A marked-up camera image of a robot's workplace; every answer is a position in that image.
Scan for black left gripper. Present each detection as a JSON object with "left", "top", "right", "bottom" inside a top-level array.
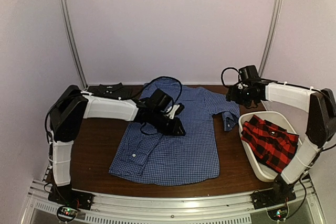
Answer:
[{"left": 149, "top": 110, "right": 186, "bottom": 137}]

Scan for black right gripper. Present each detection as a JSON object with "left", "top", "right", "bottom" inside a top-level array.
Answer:
[{"left": 227, "top": 85, "right": 257, "bottom": 107}]

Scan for blue plaid long sleeve shirt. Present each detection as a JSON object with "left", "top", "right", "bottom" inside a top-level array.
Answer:
[{"left": 109, "top": 78, "right": 240, "bottom": 186}]

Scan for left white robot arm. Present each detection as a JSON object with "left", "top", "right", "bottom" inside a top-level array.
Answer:
[{"left": 45, "top": 84, "right": 186, "bottom": 205}]

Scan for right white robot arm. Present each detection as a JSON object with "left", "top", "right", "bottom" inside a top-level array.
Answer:
[{"left": 226, "top": 65, "right": 335, "bottom": 204}]

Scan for dark folded shirt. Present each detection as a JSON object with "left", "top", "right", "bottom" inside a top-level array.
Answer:
[{"left": 87, "top": 82, "right": 132, "bottom": 100}]

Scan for red black plaid shirt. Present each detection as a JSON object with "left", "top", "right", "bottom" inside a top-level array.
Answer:
[{"left": 241, "top": 115, "right": 299, "bottom": 173}]

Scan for white plastic bin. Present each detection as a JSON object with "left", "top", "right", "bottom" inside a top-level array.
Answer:
[{"left": 238, "top": 111, "right": 302, "bottom": 182}]

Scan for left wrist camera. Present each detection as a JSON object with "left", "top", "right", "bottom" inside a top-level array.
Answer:
[{"left": 166, "top": 103, "right": 185, "bottom": 119}]

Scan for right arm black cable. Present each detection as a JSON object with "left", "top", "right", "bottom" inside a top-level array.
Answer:
[{"left": 221, "top": 67, "right": 336, "bottom": 219}]

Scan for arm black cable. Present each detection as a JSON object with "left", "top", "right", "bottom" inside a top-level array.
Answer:
[
  {"left": 44, "top": 76, "right": 183, "bottom": 162},
  {"left": 221, "top": 67, "right": 336, "bottom": 219}
]

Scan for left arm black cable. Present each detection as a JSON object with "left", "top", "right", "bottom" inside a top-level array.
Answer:
[{"left": 44, "top": 76, "right": 183, "bottom": 162}]

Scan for front aluminium rail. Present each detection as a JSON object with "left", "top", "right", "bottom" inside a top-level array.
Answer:
[{"left": 22, "top": 179, "right": 326, "bottom": 224}]

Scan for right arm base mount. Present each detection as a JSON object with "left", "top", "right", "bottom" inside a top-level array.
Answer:
[{"left": 250, "top": 188, "right": 296, "bottom": 222}]

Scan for right aluminium frame post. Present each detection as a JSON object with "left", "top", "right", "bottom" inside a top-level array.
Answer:
[{"left": 258, "top": 0, "right": 284, "bottom": 76}]

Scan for aluminium frame post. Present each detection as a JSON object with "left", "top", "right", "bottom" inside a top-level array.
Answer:
[
  {"left": 59, "top": 0, "right": 88, "bottom": 89},
  {"left": 258, "top": 0, "right": 284, "bottom": 76}
]

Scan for left aluminium frame post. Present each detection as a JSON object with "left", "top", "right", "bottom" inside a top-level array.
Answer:
[{"left": 59, "top": 0, "right": 88, "bottom": 89}]

